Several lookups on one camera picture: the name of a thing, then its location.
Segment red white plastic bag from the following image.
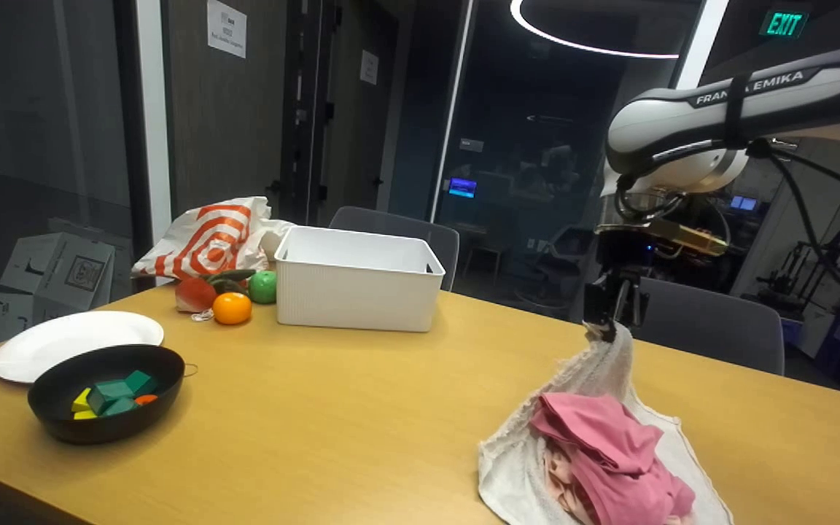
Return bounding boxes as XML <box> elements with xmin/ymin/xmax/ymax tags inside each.
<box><xmin>129</xmin><ymin>192</ymin><xmax>297</xmax><ymax>287</ymax></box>

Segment white towel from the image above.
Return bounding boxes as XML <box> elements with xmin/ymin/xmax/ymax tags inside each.
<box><xmin>472</xmin><ymin>321</ymin><xmax>734</xmax><ymax>525</ymax></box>

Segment white ring ceiling light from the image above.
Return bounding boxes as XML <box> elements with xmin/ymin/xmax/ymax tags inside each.
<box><xmin>507</xmin><ymin>0</ymin><xmax>689</xmax><ymax>64</ymax></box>

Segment blue lit screen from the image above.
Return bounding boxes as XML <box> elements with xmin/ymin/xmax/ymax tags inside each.
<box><xmin>444</xmin><ymin>175</ymin><xmax>480</xmax><ymax>204</ymax></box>

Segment white plate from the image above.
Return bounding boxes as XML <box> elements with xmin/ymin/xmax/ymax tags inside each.
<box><xmin>0</xmin><ymin>311</ymin><xmax>168</xmax><ymax>389</ymax></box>

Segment green toy blocks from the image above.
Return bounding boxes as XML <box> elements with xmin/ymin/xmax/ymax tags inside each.
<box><xmin>88</xmin><ymin>367</ymin><xmax>158</xmax><ymax>420</ymax></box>

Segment red toy fruit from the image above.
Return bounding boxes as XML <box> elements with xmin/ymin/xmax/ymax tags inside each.
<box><xmin>171</xmin><ymin>276</ymin><xmax>219</xmax><ymax>319</ymax></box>

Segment white paper wall notice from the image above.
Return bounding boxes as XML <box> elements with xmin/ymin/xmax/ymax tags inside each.
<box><xmin>203</xmin><ymin>0</ymin><xmax>251</xmax><ymax>63</ymax></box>

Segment green toy fruit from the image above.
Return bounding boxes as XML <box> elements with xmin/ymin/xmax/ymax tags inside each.
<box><xmin>244</xmin><ymin>268</ymin><xmax>283</xmax><ymax>311</ymax></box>

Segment green exit sign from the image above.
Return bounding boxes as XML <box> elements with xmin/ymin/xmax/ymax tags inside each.
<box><xmin>759</xmin><ymin>6</ymin><xmax>814</xmax><ymax>41</ymax></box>

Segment small white door notice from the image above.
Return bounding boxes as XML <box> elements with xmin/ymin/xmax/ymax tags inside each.
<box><xmin>355</xmin><ymin>47</ymin><xmax>381</xmax><ymax>90</ymax></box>

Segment orange fruit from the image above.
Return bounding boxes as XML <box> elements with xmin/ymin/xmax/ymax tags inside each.
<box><xmin>209</xmin><ymin>289</ymin><xmax>257</xmax><ymax>331</ymax></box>

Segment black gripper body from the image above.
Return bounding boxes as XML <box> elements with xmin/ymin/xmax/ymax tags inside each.
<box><xmin>590</xmin><ymin>224</ymin><xmax>663</xmax><ymax>294</ymax></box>

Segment pink t-shirt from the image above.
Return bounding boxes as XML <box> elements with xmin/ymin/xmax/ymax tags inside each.
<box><xmin>527</xmin><ymin>389</ymin><xmax>699</xmax><ymax>525</ymax></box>

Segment black bowl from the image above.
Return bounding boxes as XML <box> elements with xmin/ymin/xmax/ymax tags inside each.
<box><xmin>27</xmin><ymin>341</ymin><xmax>190</xmax><ymax>449</ymax></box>

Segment dark toy vegetable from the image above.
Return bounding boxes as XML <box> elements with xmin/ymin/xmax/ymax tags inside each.
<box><xmin>206</xmin><ymin>265</ymin><xmax>260</xmax><ymax>292</ymax></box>

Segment white plastic bin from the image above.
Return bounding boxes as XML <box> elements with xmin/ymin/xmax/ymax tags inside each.
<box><xmin>270</xmin><ymin>223</ymin><xmax>448</xmax><ymax>337</ymax></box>

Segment peach patterned t-shirt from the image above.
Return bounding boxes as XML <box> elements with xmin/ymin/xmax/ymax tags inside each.
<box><xmin>542</xmin><ymin>445</ymin><xmax>601</xmax><ymax>515</ymax></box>

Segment yellow toy block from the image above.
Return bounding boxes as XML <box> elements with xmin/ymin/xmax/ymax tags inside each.
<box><xmin>71</xmin><ymin>386</ymin><xmax>98</xmax><ymax>424</ymax></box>

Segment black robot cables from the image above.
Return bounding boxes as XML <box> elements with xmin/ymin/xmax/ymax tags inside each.
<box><xmin>746</xmin><ymin>137</ymin><xmax>840</xmax><ymax>315</ymax></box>

